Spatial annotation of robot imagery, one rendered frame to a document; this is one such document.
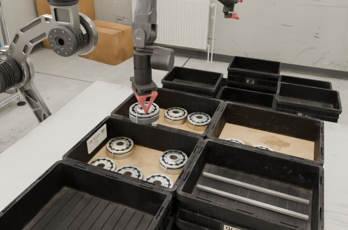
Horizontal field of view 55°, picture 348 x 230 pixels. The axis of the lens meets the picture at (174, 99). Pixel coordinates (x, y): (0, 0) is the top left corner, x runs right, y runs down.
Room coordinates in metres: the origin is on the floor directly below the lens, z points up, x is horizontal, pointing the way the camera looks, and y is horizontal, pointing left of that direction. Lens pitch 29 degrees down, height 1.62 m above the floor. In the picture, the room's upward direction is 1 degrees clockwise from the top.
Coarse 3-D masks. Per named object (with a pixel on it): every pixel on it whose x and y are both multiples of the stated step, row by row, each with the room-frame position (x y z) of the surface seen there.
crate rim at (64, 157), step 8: (104, 120) 1.09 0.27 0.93; (120, 120) 1.10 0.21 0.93; (128, 120) 1.10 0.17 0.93; (96, 128) 1.03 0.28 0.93; (160, 128) 1.04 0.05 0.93; (88, 136) 0.98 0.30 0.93; (192, 136) 1.00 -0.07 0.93; (80, 144) 0.94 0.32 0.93; (200, 144) 0.95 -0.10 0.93; (192, 152) 0.90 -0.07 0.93; (72, 160) 0.85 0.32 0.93; (192, 160) 0.86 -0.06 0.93; (96, 168) 0.81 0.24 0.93; (104, 168) 0.81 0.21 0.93; (184, 168) 0.82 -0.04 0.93; (120, 176) 0.78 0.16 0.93; (128, 176) 0.78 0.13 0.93; (152, 184) 0.75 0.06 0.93; (176, 184) 0.75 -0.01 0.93; (176, 192) 0.73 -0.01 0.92
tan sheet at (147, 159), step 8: (104, 152) 1.02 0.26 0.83; (136, 152) 1.03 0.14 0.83; (144, 152) 1.03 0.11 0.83; (152, 152) 1.03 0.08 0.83; (160, 152) 1.03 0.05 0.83; (120, 160) 0.98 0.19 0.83; (128, 160) 0.98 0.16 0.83; (136, 160) 0.98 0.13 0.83; (144, 160) 0.98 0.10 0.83; (152, 160) 0.98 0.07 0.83; (144, 168) 0.93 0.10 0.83; (152, 168) 0.93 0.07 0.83; (160, 168) 0.94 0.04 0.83; (144, 176) 0.89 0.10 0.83; (168, 176) 0.90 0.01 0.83; (176, 176) 0.90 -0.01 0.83
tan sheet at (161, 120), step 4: (160, 108) 1.36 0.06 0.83; (160, 112) 1.33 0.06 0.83; (164, 112) 1.33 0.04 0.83; (160, 116) 1.29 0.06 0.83; (160, 120) 1.26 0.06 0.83; (164, 120) 1.26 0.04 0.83; (164, 124) 1.23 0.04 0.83; (168, 124) 1.23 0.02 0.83; (184, 124) 1.23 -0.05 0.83; (180, 128) 1.20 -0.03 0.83; (184, 128) 1.20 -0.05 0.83; (188, 128) 1.20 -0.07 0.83; (196, 132) 1.17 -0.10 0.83; (200, 132) 1.17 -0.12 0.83
